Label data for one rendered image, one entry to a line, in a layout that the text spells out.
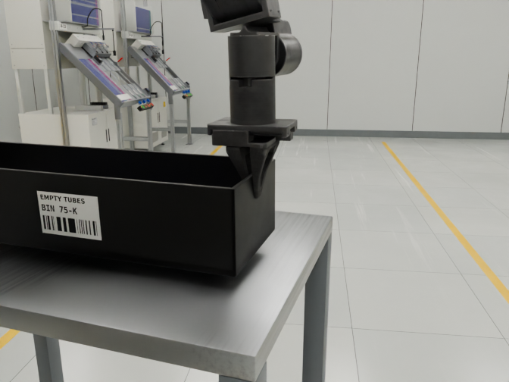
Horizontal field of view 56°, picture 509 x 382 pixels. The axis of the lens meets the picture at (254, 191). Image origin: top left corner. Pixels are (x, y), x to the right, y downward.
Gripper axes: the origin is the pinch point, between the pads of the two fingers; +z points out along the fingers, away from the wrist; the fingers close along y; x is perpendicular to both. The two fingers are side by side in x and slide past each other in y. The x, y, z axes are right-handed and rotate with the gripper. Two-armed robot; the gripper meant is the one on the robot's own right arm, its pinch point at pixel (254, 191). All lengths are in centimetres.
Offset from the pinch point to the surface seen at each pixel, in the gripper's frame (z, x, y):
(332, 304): 95, -136, 9
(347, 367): 94, -92, -3
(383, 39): -26, -647, 25
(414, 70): 16, -654, -19
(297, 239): 11.2, -11.7, -3.1
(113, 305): 10.2, 15.7, 12.3
